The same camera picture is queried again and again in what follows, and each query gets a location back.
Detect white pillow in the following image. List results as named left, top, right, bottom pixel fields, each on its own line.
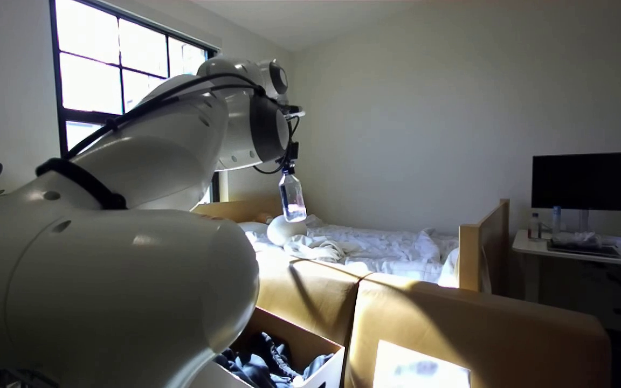
left=265, top=214, right=310, bottom=249

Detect wooden bed footboard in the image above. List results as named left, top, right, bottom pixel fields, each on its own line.
left=456, top=199, right=513, bottom=297

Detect white crumpled bed sheets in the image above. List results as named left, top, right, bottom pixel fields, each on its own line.
left=237, top=214, right=463, bottom=289

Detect open cardboard shoe box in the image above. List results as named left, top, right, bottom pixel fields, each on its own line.
left=210, top=306, right=347, bottom=388

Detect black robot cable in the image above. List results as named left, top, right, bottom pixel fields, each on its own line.
left=59, top=70, right=306, bottom=179

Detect black framed window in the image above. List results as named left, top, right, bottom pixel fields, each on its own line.
left=47, top=0, right=220, bottom=157

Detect black computer monitor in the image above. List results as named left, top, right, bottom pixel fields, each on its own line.
left=531, top=149, right=621, bottom=214

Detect dark keyboard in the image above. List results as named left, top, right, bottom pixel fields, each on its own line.
left=545, top=237, right=621, bottom=258

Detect white printed card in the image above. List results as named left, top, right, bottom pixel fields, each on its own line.
left=371, top=338, right=472, bottom=388

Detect dark crumpled clothes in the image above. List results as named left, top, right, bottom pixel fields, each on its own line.
left=216, top=330, right=333, bottom=388

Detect small dark desk item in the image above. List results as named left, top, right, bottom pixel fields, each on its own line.
left=526, top=209, right=542, bottom=241

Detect clear water bottle blue cap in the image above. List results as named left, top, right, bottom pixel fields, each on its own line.
left=276, top=167, right=310, bottom=223

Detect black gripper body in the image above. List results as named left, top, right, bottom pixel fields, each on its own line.
left=283, top=139, right=303, bottom=166

